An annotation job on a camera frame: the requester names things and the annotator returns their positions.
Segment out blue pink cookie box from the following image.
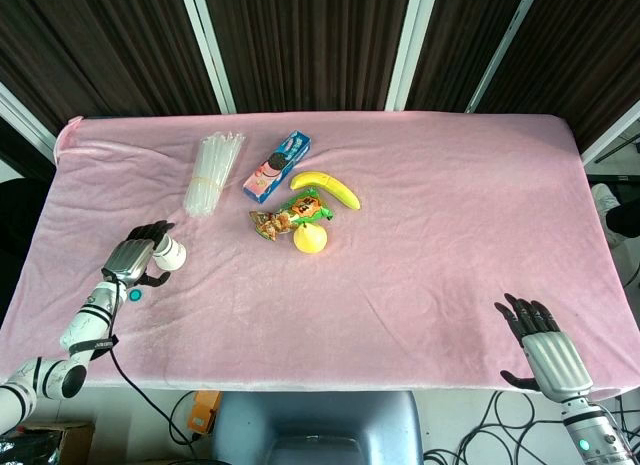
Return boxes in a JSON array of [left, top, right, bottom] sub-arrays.
[[242, 130, 312, 205]]

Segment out white paper cup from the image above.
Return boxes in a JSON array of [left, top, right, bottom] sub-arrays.
[[151, 233, 188, 272]]

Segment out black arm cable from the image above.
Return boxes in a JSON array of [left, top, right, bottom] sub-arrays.
[[107, 279, 221, 465]]

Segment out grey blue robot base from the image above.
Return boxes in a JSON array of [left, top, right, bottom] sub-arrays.
[[210, 389, 426, 465]]

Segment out green snack packet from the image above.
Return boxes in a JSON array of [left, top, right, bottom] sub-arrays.
[[248, 187, 334, 242]]

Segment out orange handheld controller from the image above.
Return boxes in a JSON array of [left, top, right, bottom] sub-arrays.
[[185, 390, 222, 435]]

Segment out yellow pear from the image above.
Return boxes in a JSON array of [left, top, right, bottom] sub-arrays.
[[292, 221, 329, 255]]

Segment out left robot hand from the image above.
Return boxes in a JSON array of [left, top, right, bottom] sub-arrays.
[[101, 220, 177, 290]]

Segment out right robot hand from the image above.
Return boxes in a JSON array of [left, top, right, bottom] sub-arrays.
[[493, 292, 595, 403]]

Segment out yellow banana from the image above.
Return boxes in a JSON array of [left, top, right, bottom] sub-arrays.
[[289, 170, 362, 211]]

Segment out pink table cloth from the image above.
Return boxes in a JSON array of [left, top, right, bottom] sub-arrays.
[[0, 110, 640, 402]]

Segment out white shoe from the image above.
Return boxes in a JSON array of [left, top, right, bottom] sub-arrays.
[[591, 182, 622, 232]]

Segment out black floor cables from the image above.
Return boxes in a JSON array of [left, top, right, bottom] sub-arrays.
[[423, 389, 640, 465]]

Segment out cardboard box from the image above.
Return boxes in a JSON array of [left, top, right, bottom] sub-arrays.
[[0, 421, 96, 465]]

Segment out bundle of clear straws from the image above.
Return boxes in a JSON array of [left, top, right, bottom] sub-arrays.
[[182, 129, 248, 220]]

